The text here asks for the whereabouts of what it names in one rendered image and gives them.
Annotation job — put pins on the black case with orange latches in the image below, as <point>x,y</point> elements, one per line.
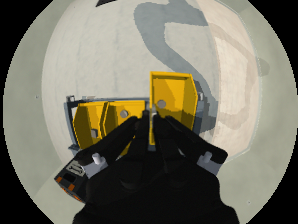
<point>73,179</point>

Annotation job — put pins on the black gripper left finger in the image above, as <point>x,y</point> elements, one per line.
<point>98,156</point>

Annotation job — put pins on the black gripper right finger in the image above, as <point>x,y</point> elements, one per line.
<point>190,144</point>

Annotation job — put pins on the grey metal shelf rack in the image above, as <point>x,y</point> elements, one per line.
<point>69,118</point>

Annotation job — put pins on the yellow bin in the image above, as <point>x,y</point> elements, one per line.
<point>178,91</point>
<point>113,119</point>
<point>87,118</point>

